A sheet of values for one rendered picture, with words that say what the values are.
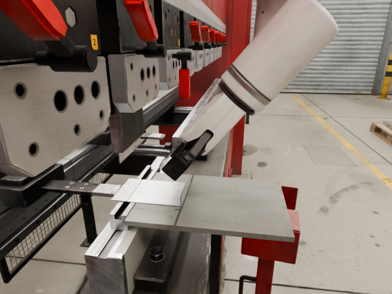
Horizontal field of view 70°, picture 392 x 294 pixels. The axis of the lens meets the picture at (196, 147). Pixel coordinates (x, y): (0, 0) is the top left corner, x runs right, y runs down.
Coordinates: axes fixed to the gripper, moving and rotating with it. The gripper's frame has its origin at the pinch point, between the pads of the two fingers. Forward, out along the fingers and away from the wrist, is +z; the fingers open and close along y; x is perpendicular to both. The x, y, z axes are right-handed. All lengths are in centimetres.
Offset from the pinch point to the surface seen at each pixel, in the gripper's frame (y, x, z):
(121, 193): 2.0, -3.9, 11.9
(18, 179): 5.3, -19.6, 20.8
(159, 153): -57, -1, 31
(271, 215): 4.4, 16.9, -5.5
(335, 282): -86, 122, 37
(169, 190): -0.7, 2.6, 6.3
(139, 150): -57, -9, 35
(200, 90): -214, -6, 34
